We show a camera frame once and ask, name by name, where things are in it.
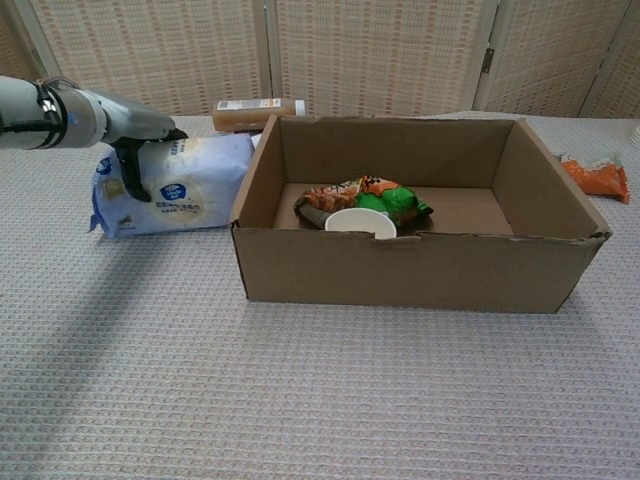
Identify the woven folding screen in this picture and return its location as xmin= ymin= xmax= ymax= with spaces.
xmin=0 ymin=0 xmax=640 ymax=129

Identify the beige woven tablecloth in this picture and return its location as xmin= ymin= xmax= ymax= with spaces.
xmin=0 ymin=112 xmax=640 ymax=480

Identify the large blue-white soft package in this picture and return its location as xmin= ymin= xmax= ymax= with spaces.
xmin=88 ymin=133 xmax=256 ymax=240

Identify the brown juice bottle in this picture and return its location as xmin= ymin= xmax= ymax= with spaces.
xmin=211 ymin=98 xmax=307 ymax=134

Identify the green snack packet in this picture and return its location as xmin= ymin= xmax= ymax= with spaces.
xmin=293 ymin=174 xmax=434 ymax=230

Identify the white paper cup blue print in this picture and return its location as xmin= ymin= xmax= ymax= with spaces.
xmin=324 ymin=208 xmax=398 ymax=241

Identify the open brown cardboard box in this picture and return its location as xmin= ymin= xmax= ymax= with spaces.
xmin=229 ymin=113 xmax=614 ymax=315

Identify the orange snack bag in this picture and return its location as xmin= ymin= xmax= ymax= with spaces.
xmin=554 ymin=152 xmax=629 ymax=205

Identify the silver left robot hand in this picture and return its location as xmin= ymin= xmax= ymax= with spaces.
xmin=97 ymin=88 xmax=190 ymax=204

